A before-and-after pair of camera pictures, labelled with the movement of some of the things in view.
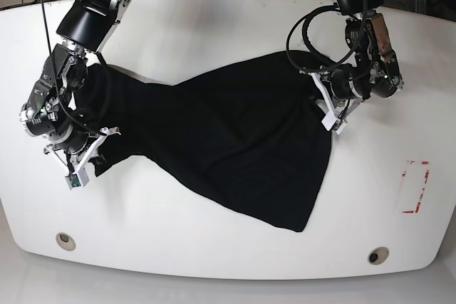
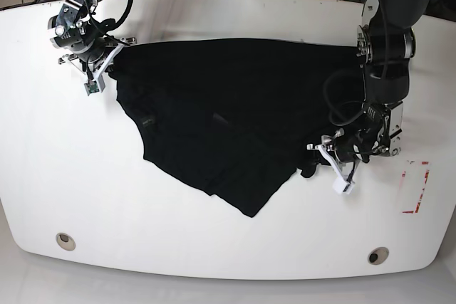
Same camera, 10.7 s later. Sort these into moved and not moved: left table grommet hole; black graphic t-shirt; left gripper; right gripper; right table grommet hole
Moved: right gripper; black graphic t-shirt; left gripper
Not moved: left table grommet hole; right table grommet hole
